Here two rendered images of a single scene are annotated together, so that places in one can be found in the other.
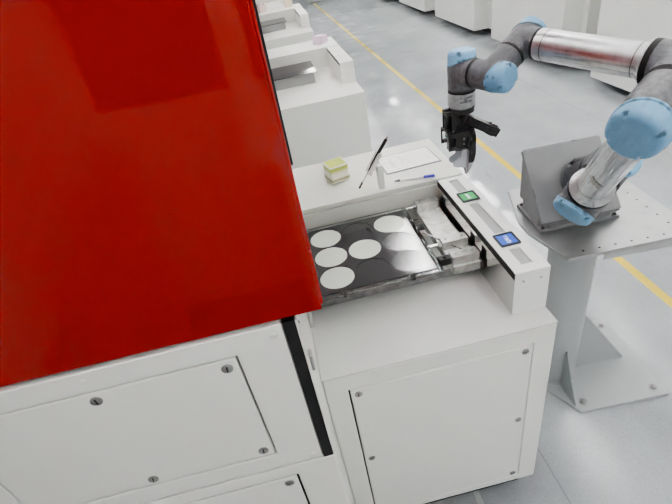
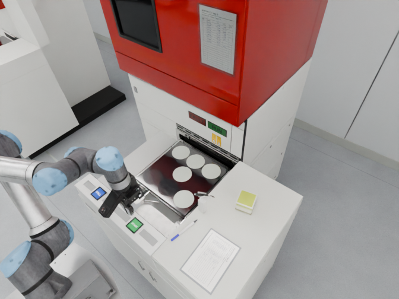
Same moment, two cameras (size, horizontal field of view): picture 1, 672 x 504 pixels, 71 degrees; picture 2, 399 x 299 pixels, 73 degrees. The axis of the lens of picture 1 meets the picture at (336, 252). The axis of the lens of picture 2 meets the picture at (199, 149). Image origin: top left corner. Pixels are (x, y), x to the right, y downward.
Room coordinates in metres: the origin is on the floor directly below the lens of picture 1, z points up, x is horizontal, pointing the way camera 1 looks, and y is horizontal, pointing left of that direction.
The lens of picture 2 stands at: (1.88, -0.61, 2.02)
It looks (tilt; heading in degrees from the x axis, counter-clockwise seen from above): 48 degrees down; 136
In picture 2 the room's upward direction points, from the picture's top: 4 degrees counter-clockwise
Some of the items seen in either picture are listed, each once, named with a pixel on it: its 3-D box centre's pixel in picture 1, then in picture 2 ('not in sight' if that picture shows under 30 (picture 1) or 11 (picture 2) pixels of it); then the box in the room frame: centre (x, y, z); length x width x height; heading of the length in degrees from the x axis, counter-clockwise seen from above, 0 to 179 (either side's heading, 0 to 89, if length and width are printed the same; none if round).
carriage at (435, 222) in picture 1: (444, 235); (148, 214); (1.23, -0.35, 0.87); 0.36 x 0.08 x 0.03; 4
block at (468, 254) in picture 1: (463, 255); not in sight; (1.07, -0.36, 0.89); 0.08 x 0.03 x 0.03; 94
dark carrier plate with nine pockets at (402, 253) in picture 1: (364, 249); (182, 174); (1.19, -0.09, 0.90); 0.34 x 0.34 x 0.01; 4
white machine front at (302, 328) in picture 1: (292, 271); (181, 119); (0.98, 0.12, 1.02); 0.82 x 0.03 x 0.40; 4
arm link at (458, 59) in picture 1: (462, 70); (111, 164); (1.27, -0.43, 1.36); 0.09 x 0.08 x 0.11; 28
